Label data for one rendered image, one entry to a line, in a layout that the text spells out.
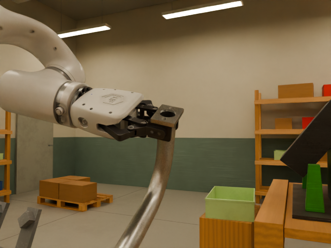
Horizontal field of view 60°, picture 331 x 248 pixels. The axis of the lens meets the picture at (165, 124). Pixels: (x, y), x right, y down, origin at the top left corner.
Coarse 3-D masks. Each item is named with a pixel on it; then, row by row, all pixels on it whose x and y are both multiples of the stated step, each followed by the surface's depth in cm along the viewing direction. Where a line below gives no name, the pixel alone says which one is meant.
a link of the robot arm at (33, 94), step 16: (0, 80) 52; (16, 80) 51; (32, 80) 51; (48, 80) 51; (64, 80) 51; (0, 96) 52; (16, 96) 51; (32, 96) 50; (48, 96) 49; (16, 112) 53; (32, 112) 51; (48, 112) 50
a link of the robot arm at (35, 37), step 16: (0, 16) 47; (16, 16) 49; (0, 32) 48; (16, 32) 50; (32, 32) 52; (48, 32) 54; (32, 48) 56; (48, 48) 56; (64, 48) 56; (48, 64) 58; (64, 64) 57; (80, 64) 59; (80, 80) 59
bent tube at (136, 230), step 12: (168, 108) 48; (180, 108) 48; (156, 120) 45; (168, 120) 45; (168, 144) 48; (156, 156) 51; (168, 156) 50; (156, 168) 50; (168, 168) 50; (156, 180) 50; (156, 192) 49; (144, 204) 47; (156, 204) 48; (144, 216) 45; (132, 228) 42; (144, 228) 43; (120, 240) 40; (132, 240) 40
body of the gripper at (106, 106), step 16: (80, 96) 50; (96, 96) 50; (112, 96) 50; (128, 96) 50; (80, 112) 47; (96, 112) 46; (112, 112) 45; (128, 112) 46; (80, 128) 49; (96, 128) 47
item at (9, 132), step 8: (8, 112) 561; (8, 120) 561; (8, 128) 561; (8, 136) 561; (8, 144) 560; (8, 152) 560; (0, 160) 546; (8, 160) 556; (8, 168) 560; (8, 176) 559; (0, 184) 548; (8, 184) 559; (0, 192) 540; (8, 192) 554; (8, 200) 559
